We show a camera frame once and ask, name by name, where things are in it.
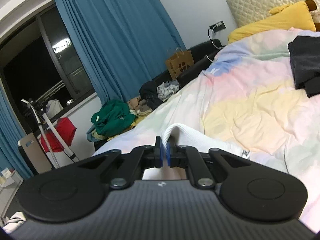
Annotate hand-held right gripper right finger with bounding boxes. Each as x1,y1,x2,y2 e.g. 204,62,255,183
166,142,253,189

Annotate garment steamer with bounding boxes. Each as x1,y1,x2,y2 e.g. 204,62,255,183
21,99,80,168

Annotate white cable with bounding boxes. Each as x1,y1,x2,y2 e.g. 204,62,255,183
205,26,222,62

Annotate dark window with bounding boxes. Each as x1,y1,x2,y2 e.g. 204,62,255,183
0,2,97,120

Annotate white dressing table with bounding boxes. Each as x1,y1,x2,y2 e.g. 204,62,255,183
0,167,24,195

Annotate brown paper bag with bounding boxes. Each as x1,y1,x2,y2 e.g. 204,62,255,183
166,47,195,80

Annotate green garment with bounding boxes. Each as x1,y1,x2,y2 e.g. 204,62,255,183
90,99,137,137

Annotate yellow pillow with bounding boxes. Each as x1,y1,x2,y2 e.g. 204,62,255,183
227,1,317,44

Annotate black garment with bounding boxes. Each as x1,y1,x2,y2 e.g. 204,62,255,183
287,35,320,98

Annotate red cloth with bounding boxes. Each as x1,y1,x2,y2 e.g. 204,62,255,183
40,117,77,153

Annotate olive yellow cloth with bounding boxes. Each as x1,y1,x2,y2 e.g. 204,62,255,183
86,129,110,142

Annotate patterned white cloth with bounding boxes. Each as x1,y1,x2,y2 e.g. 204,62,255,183
156,80,181,100

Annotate blue curtain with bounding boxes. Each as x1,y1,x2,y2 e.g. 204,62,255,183
0,87,34,179
54,0,188,110

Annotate beige cloth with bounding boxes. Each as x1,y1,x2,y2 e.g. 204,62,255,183
127,97,152,117

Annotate wall socket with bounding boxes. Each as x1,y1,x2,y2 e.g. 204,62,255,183
209,20,227,33

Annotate brown plush toy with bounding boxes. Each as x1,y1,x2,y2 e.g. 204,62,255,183
305,0,320,31

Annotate black sofa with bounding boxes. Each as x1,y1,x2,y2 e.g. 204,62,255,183
152,39,227,88

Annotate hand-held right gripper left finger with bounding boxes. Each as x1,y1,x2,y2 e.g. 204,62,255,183
75,136,167,189

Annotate white sweatpants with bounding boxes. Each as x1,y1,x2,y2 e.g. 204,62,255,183
162,123,250,161

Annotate dark clothes heap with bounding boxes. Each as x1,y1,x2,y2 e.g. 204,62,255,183
139,80,164,111

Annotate white hanging garment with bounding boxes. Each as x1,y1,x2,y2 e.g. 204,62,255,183
46,99,64,119

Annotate white folded board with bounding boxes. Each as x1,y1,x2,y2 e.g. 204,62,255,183
17,132,43,177

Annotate beige quilted headboard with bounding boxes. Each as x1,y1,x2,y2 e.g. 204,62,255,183
225,0,320,28

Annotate pastel tie-dye blanket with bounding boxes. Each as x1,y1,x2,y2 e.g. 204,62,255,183
91,29,320,230

